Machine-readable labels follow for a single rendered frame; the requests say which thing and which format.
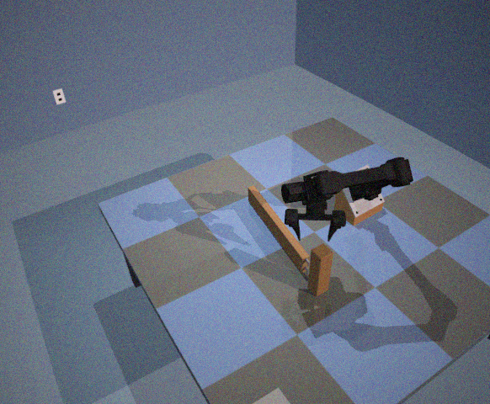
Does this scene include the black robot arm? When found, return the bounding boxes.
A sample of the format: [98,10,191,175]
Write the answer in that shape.
[281,157,413,210]

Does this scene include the wooden side rail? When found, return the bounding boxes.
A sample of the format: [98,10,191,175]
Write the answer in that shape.
[248,186,310,274]

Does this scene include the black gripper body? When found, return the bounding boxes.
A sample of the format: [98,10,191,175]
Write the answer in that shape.
[285,199,346,227]

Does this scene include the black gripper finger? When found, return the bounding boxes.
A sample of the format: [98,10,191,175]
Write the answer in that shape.
[328,221,341,242]
[289,220,301,241]

